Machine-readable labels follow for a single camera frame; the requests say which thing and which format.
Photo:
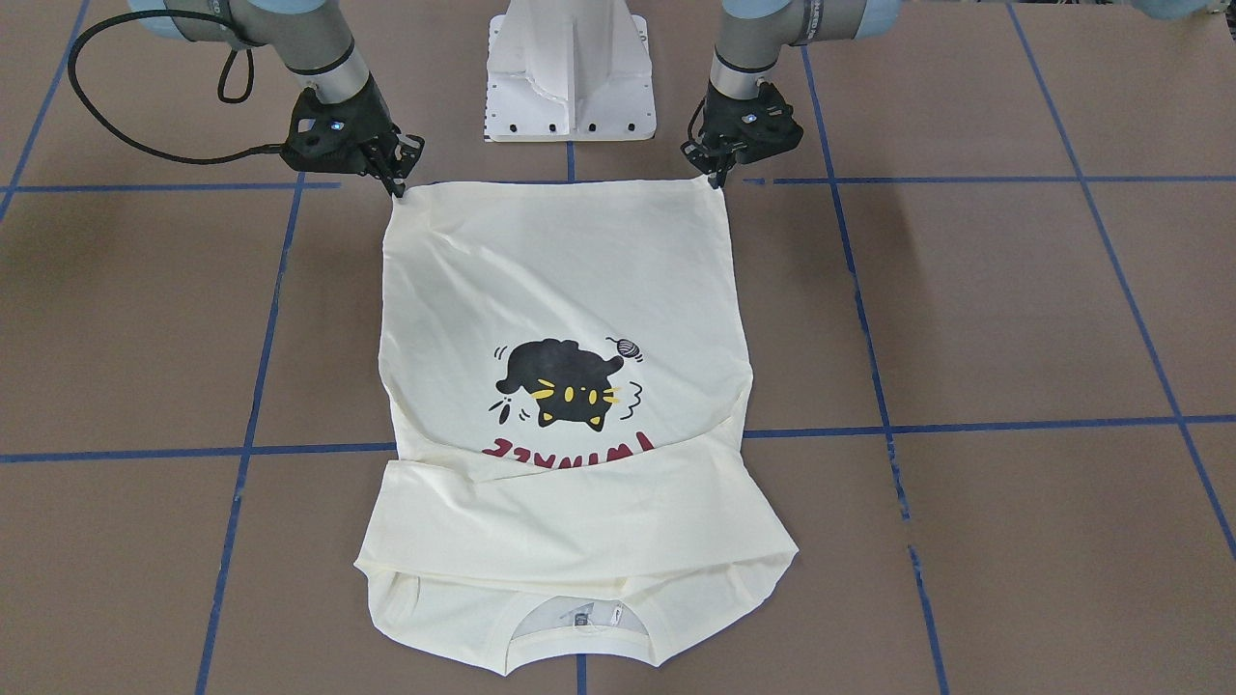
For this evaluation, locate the cream cat print shirt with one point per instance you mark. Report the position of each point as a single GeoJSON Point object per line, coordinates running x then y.
{"type": "Point", "coordinates": [567, 377]}

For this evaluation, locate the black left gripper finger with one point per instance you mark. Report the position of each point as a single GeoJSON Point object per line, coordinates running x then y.
{"type": "Point", "coordinates": [718, 175]}

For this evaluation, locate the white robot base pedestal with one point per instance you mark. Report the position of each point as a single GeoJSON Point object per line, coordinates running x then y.
{"type": "Point", "coordinates": [569, 71]}

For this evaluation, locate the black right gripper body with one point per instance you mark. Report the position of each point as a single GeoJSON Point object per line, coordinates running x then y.
{"type": "Point", "coordinates": [367, 114]}

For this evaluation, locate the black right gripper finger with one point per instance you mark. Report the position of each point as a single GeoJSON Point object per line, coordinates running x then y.
{"type": "Point", "coordinates": [395, 183]}

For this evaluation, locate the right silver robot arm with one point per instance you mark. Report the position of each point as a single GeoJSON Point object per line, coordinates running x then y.
{"type": "Point", "coordinates": [312, 38]}

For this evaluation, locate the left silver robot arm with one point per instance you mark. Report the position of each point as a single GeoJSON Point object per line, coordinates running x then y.
{"type": "Point", "coordinates": [752, 34]}

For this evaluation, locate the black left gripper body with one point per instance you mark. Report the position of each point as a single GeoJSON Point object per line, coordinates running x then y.
{"type": "Point", "coordinates": [716, 108]}

